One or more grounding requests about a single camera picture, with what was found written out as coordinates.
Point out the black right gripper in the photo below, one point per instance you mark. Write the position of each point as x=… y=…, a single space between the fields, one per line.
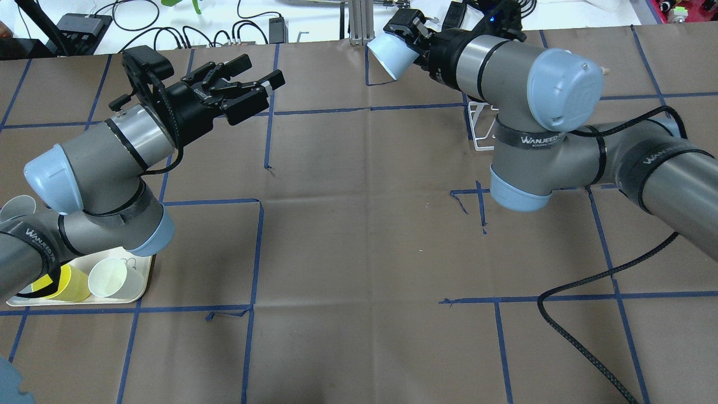
x=445 y=49

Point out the light blue ikea cup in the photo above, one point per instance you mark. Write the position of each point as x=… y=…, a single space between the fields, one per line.
x=393 y=54

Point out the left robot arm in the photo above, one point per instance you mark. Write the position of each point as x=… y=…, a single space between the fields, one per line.
x=93 y=189

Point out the cream white cup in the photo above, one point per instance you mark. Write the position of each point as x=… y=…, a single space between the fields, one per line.
x=116 y=278

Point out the cream serving tray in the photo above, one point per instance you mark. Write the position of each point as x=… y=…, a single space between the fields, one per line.
x=85 y=264

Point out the white wire cup rack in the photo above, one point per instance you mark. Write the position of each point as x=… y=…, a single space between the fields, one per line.
x=481 y=120

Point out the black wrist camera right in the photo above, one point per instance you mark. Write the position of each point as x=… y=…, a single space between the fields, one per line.
x=502 y=19

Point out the aluminium frame post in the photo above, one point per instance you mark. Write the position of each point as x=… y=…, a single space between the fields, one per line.
x=361 y=20

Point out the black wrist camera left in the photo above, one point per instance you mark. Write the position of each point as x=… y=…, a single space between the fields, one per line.
x=146 y=69

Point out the yellow cup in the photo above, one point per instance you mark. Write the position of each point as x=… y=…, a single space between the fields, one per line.
x=72 y=287

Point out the black power adapter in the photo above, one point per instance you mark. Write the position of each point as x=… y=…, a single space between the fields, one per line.
x=454 y=17

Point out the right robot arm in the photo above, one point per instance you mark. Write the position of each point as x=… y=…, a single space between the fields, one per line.
x=544 y=98

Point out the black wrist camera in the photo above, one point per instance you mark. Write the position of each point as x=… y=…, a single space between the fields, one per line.
x=146 y=69
x=502 y=19

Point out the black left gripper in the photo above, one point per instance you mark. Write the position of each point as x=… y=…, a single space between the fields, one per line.
x=183 y=105

